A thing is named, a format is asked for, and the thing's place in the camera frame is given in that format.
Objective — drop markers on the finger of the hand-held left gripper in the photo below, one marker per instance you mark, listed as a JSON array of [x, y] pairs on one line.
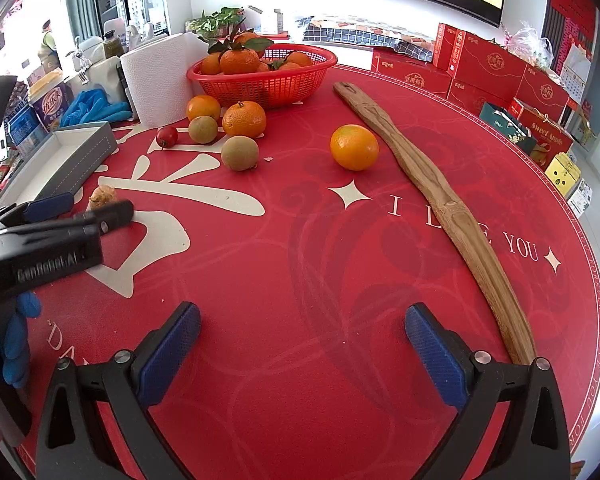
[[50, 205], [115, 212]]

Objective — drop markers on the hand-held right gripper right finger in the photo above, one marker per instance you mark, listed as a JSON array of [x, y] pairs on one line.
[[435, 357]]

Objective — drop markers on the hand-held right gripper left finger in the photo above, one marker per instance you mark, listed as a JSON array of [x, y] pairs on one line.
[[172, 350]]

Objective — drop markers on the grey shallow tray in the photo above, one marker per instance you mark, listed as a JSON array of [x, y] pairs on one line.
[[87, 152]]

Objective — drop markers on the red cherry tomato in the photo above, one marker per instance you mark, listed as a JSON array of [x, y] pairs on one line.
[[167, 137]]

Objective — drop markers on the brown kiwi fruit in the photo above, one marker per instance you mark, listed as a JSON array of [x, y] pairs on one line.
[[240, 153], [203, 130]]

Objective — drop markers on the mandarin with stem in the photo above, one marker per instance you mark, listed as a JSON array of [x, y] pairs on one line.
[[244, 120]]

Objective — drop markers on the large smooth orange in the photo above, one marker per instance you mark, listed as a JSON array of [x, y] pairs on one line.
[[355, 147]]

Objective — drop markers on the person's left hand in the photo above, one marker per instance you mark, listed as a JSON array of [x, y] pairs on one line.
[[17, 350]]

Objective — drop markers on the purple milk tea cup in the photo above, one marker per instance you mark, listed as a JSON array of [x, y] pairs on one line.
[[52, 105]]

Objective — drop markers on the crumpled blue rubber gloves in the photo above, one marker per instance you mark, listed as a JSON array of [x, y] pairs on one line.
[[92, 107]]

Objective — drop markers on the white ceramic holder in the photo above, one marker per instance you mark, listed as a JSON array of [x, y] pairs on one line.
[[105, 77]]

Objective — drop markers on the small orange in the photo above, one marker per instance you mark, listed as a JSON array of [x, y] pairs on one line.
[[203, 108]]

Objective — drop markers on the white paper towel roll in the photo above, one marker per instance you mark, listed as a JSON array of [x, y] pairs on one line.
[[160, 80]]

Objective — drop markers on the silver rabbit figurine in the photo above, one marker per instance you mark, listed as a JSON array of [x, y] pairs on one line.
[[82, 65]]

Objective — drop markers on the round white lidded container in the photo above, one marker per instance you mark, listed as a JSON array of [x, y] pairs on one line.
[[91, 46]]

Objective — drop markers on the olive green bottle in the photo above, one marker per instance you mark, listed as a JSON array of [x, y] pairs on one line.
[[111, 45]]

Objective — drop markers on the long wooden stick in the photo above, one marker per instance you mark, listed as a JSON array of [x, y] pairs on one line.
[[430, 170]]

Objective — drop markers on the pile of leafy mandarins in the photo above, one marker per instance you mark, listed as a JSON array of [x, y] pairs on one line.
[[239, 60]]

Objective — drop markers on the red plastic basket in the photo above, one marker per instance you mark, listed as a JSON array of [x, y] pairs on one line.
[[280, 87]]

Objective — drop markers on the grey curtain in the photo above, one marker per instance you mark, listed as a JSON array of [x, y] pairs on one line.
[[80, 0]]

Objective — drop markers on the green potted plant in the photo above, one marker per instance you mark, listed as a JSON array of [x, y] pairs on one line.
[[212, 22]]

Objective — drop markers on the yellow cardboard box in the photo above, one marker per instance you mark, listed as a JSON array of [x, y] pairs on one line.
[[562, 175]]

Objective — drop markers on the green gift bag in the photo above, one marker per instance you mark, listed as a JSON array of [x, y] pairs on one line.
[[502, 125]]

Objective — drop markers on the small white carton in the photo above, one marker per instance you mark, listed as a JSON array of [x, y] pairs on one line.
[[272, 22]]

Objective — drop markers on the red apple gift box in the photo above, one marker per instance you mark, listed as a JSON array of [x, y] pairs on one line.
[[547, 135]]

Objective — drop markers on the small brown cardboard box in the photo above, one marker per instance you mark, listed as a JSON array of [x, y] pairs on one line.
[[585, 125]]

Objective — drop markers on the large red gift box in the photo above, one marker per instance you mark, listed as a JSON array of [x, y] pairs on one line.
[[487, 65]]

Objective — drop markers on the checkered cloth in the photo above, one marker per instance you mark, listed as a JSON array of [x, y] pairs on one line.
[[360, 35]]

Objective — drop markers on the slim red gift box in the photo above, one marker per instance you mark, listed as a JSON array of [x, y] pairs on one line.
[[445, 45]]

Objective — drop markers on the clear plastic gift wrap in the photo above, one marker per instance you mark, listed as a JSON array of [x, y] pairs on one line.
[[527, 45]]

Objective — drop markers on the wall calendar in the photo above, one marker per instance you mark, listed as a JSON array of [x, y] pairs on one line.
[[576, 70]]

